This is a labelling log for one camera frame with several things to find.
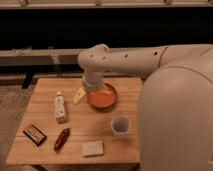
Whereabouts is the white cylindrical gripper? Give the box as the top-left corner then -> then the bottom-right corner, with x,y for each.
73,71 -> 104,104

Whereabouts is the white plastic bottle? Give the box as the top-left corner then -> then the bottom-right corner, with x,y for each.
54,92 -> 67,123

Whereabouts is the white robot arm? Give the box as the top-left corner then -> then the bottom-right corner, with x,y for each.
78,44 -> 213,171

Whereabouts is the orange ceramic bowl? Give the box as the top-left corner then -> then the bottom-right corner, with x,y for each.
87,83 -> 118,109

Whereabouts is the wooden table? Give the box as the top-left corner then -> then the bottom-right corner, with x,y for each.
6,78 -> 141,166

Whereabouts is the clear plastic cup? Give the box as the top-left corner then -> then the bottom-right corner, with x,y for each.
111,115 -> 131,136

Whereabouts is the brown snack packet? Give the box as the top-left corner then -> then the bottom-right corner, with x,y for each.
54,128 -> 70,151

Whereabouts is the white sponge block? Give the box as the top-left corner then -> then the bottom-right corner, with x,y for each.
82,140 -> 104,157

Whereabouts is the dark small box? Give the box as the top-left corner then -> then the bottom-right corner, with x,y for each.
23,124 -> 47,146

